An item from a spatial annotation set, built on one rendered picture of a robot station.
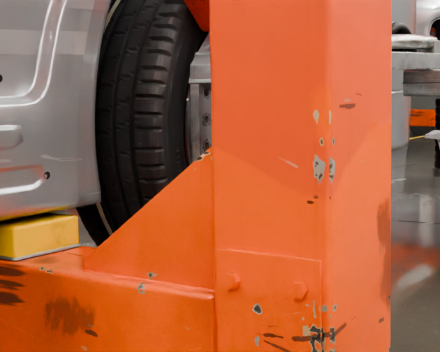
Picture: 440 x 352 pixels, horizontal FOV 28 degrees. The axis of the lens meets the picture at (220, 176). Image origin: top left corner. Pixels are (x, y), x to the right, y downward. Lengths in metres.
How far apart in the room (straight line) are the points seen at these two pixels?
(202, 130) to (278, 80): 0.49
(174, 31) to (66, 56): 0.20
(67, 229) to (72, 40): 0.29
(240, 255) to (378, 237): 0.17
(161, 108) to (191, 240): 0.39
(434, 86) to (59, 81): 0.71
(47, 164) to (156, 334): 0.34
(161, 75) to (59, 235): 0.31
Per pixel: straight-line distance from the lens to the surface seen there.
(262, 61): 0.98
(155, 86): 1.43
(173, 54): 1.45
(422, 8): 4.09
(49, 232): 1.35
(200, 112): 1.44
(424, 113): 7.54
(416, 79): 1.70
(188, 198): 1.09
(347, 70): 0.98
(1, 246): 1.33
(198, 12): 1.47
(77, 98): 1.38
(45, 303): 1.26
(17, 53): 1.33
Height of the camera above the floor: 0.94
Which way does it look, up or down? 6 degrees down
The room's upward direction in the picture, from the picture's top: 1 degrees counter-clockwise
